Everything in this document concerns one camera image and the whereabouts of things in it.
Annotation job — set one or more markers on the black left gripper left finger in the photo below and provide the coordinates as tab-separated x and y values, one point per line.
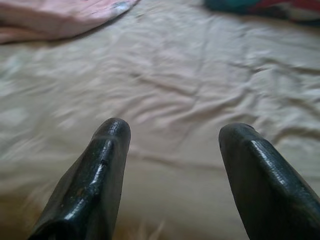
87	187

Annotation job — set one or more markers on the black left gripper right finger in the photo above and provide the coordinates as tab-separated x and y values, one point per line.
262	187

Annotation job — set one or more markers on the bed with beige floral sheet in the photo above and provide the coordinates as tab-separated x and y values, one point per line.
175	75

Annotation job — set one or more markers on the pink cartoon print blanket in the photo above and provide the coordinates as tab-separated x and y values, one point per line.
50	20

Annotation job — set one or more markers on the blue star shield pillow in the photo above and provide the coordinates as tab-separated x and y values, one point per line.
262	10

